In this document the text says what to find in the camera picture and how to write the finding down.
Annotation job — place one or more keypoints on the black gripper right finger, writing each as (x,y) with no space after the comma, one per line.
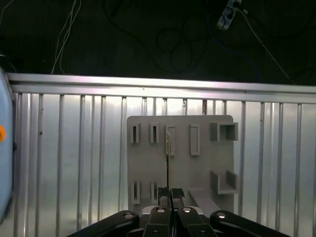
(177,222)

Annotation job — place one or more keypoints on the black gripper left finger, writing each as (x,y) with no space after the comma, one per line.
(163,222)

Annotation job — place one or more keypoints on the green RAM stick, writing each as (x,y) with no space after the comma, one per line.
(168,145)

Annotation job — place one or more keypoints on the grey parts rack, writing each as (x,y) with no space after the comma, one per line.
(197,172)

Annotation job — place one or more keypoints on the pale blue teach pendant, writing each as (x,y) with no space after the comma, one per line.
(5,172)

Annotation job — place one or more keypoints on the white power strip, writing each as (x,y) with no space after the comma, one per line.
(227,17)

